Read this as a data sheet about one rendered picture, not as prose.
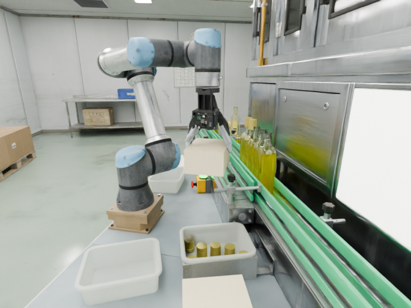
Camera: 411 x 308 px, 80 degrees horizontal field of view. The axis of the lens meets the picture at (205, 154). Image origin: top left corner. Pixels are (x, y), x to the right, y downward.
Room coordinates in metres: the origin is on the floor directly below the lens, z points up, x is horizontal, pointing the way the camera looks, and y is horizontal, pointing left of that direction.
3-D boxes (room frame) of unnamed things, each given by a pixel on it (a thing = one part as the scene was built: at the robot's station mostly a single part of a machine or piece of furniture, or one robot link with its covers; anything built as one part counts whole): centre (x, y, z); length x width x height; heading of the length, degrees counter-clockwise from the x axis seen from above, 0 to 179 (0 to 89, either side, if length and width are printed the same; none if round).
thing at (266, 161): (0.88, -0.23, 0.99); 0.06 x 0.06 x 0.21; 9
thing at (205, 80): (0.74, -0.01, 1.32); 0.08 x 0.08 x 0.05
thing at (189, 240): (0.70, 0.05, 0.79); 0.04 x 0.04 x 0.04
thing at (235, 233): (0.67, -0.03, 0.80); 0.22 x 0.17 x 0.09; 98
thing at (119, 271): (0.59, 0.24, 0.78); 0.22 x 0.17 x 0.09; 104
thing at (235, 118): (1.73, -0.21, 1.01); 0.06 x 0.06 x 0.26; 9
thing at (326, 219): (0.59, -0.35, 0.94); 0.07 x 0.04 x 0.13; 98
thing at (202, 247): (0.67, 0.01, 0.79); 0.04 x 0.04 x 0.04
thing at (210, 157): (0.77, -0.01, 1.09); 0.16 x 0.12 x 0.07; 168
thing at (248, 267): (0.67, -0.06, 0.79); 0.27 x 0.17 x 0.08; 98
